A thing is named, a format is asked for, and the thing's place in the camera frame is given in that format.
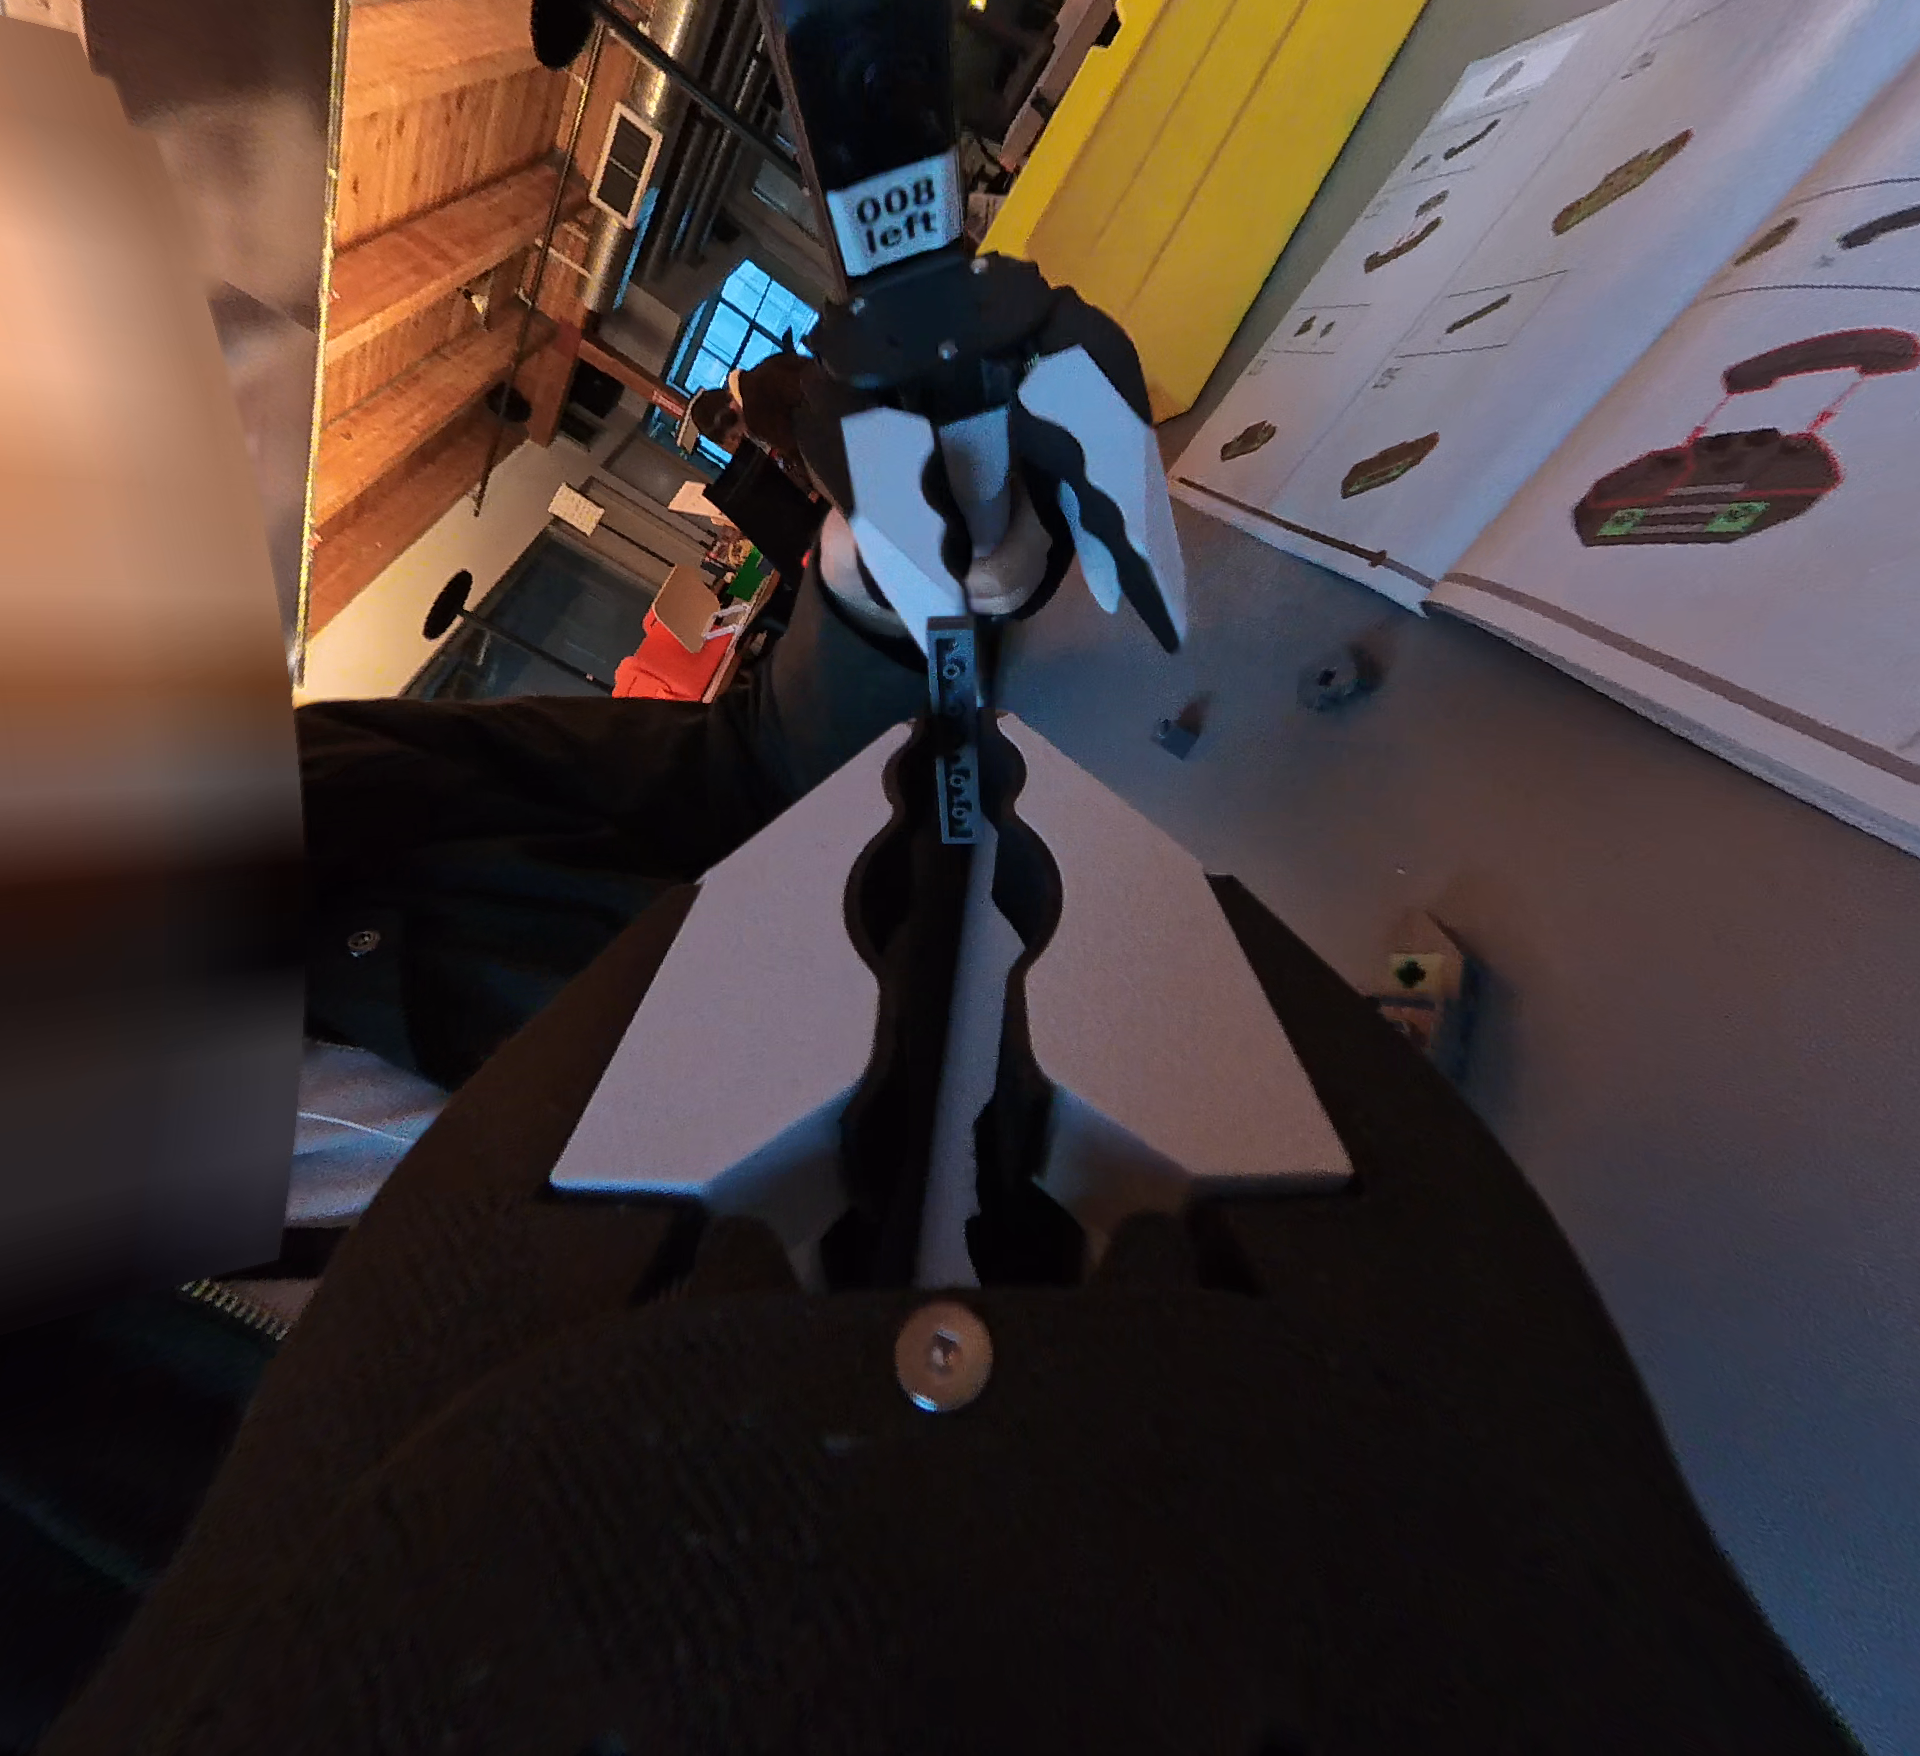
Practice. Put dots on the tan cardboard box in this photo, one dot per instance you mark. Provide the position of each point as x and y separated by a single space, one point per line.
679 617

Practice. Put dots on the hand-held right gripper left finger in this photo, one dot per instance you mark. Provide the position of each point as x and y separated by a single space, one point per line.
725 1043

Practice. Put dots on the orange crate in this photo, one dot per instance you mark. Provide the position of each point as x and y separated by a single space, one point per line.
663 656

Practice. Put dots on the person in dark jacket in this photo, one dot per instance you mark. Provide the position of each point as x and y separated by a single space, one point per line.
359 1123

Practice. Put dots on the dark grey brick plate assembly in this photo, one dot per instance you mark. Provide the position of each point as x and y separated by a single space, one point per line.
961 792

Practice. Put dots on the person's left hand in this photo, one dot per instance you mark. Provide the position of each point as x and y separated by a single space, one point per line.
1004 571

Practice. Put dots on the silver ventilation duct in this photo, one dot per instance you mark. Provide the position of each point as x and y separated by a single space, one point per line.
673 30

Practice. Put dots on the dark brick with green tile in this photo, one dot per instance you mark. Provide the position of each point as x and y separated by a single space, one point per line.
1418 974

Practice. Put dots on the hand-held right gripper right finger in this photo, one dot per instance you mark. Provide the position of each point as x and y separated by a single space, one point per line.
1182 1043

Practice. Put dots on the white air vent grille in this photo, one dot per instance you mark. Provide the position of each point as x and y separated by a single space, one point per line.
624 160

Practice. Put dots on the person's left forearm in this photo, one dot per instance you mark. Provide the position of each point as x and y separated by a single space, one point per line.
529 816

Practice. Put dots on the small grey brick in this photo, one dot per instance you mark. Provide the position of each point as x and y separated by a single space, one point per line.
1182 734

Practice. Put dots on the yellow parts bin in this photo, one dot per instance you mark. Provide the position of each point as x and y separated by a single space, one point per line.
1245 112

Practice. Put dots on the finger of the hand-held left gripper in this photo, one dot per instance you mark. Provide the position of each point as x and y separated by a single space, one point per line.
1122 469
892 496

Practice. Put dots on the open instruction booklet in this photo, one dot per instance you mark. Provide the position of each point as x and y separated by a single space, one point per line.
1726 645

